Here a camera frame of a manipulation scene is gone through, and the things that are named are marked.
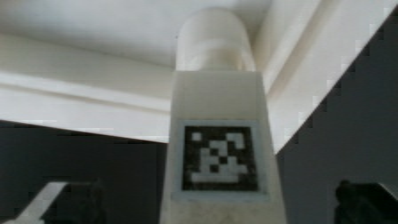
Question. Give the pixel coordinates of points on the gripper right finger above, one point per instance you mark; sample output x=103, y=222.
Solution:
x=366, y=204

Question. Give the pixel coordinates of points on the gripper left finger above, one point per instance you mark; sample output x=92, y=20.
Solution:
x=66, y=204

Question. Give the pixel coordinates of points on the white table leg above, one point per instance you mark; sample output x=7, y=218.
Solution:
x=220, y=185

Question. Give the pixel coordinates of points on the white square tabletop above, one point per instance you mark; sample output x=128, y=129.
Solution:
x=87, y=58

